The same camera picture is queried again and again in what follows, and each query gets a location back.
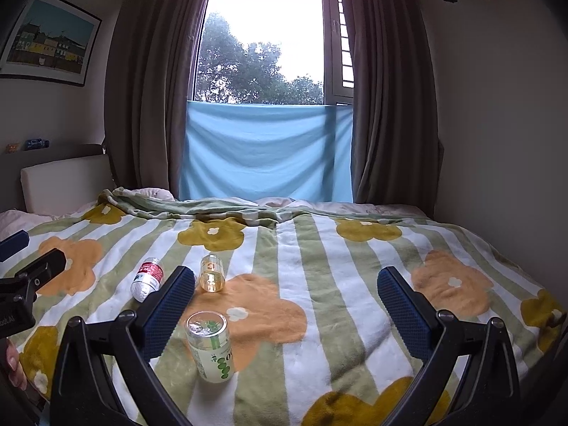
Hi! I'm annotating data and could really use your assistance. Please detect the small clear yellow bottle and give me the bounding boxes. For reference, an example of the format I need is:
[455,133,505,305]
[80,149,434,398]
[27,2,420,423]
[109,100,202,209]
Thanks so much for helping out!
[199,254,226,294]

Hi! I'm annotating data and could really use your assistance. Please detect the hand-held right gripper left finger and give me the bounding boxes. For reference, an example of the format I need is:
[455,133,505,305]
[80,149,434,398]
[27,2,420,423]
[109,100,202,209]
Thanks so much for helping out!
[50,265,196,426]

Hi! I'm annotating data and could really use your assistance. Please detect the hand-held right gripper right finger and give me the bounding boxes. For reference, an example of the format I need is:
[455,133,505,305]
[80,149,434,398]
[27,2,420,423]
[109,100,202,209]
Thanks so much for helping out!
[377,266,522,426]

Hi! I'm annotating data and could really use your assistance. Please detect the framed houses picture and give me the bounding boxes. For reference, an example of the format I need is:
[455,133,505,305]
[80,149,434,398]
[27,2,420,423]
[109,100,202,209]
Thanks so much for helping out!
[0,0,103,88]

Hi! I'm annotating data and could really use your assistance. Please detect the white padded headboard cushion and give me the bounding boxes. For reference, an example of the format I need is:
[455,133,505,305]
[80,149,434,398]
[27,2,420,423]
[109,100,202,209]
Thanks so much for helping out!
[20,155,115,214]

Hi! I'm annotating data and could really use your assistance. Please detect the green label drink bottle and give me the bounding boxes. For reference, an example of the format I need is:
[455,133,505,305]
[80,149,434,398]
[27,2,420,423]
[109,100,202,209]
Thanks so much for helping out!
[185,311,235,383]

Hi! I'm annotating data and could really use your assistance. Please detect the brown curtain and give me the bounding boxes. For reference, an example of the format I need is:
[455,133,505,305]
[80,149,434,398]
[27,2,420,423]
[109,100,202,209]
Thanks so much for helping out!
[103,0,216,201]
[341,0,445,208]

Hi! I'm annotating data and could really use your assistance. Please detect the light blue cloth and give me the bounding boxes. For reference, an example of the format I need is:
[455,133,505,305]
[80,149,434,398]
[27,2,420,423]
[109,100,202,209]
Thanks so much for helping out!
[178,99,356,203]

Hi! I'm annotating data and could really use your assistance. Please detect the person's left hand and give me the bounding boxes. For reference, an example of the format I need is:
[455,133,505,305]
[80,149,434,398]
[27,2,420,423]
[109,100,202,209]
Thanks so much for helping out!
[4,338,28,392]

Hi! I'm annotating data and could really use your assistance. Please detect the window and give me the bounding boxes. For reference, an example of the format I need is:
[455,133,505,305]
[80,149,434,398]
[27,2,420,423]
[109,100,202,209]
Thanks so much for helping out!
[194,0,356,106]

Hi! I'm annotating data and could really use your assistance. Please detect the dark grey headboard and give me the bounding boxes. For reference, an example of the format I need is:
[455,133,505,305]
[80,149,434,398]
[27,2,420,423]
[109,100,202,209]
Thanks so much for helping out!
[0,143,110,174]

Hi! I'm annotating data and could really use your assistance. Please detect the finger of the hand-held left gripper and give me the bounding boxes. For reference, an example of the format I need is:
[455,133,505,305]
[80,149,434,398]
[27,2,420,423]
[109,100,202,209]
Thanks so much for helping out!
[0,230,30,263]
[0,248,68,308]

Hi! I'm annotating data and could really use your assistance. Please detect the striped floral blanket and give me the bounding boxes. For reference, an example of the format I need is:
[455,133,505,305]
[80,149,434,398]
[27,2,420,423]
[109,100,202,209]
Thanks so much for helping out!
[0,187,568,426]

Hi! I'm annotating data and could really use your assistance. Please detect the red label plastic bottle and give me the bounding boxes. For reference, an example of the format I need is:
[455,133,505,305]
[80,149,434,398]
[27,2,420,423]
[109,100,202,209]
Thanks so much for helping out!
[130,257,166,304]

